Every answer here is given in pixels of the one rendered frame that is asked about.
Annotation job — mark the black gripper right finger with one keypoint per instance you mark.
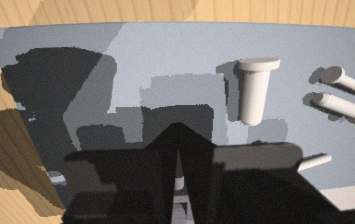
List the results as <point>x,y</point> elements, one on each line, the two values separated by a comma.
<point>204,167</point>

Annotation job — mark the grey flat slab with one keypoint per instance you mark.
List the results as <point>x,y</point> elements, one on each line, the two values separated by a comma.
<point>119,85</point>

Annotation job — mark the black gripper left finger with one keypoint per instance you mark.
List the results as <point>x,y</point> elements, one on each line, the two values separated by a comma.
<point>152,170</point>

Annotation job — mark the dark grey u-shaped fork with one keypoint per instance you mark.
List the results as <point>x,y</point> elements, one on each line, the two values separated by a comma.
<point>180,191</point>

